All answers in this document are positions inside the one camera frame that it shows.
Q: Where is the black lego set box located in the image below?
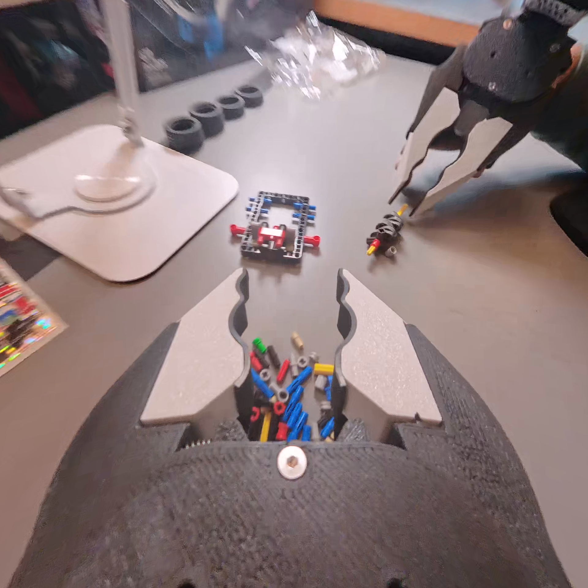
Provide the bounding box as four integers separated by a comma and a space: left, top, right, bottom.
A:
0, 0, 227, 138

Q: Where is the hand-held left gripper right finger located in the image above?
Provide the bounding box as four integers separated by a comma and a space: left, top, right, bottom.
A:
334, 269, 443, 443

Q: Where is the white book stand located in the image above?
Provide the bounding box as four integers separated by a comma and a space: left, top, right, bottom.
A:
0, 0, 240, 284

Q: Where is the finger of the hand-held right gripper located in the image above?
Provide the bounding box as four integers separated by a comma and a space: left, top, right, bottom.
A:
388, 86, 463, 205
408, 119, 515, 218

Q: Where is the orange edged table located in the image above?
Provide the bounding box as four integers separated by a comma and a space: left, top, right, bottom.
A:
315, 0, 481, 65

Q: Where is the clear plastic bag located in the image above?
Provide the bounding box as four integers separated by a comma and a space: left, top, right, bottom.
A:
243, 11, 387, 100

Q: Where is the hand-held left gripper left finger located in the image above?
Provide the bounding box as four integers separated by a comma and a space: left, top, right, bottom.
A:
139, 268, 251, 441

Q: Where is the colourful sticker sheet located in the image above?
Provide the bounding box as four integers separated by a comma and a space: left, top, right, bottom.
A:
0, 257, 70, 379

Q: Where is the person's right forearm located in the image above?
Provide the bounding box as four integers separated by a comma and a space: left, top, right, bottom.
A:
528, 41, 588, 172

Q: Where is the black mesh chair seat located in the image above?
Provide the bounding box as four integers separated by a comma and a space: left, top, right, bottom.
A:
549, 184, 588, 259

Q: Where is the yellow lego axle assembly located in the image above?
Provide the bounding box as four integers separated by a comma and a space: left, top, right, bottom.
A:
366, 203, 410, 260

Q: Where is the black lego frame assembly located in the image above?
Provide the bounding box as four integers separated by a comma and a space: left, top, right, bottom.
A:
229, 191, 322, 269

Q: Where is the pile of small lego pieces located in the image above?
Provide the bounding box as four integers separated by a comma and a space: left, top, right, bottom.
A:
247, 332, 337, 443

